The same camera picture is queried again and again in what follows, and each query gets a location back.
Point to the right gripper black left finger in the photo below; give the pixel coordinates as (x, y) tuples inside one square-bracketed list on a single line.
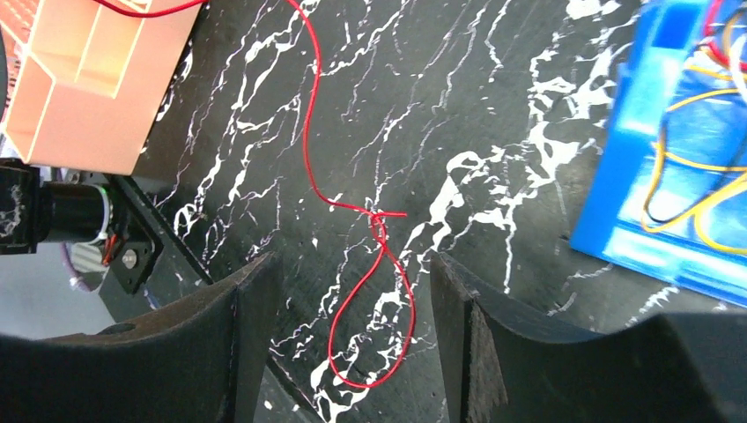
[(198, 359)]

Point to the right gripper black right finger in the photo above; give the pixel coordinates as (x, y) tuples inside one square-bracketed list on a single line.
[(504, 361)]

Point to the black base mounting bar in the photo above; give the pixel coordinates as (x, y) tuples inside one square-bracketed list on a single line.
[(70, 237)]

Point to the blue plastic bin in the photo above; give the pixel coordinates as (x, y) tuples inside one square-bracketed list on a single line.
[(669, 196)]

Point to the orange compartment organizer tray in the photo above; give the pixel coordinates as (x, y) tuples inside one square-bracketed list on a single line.
[(87, 78)]

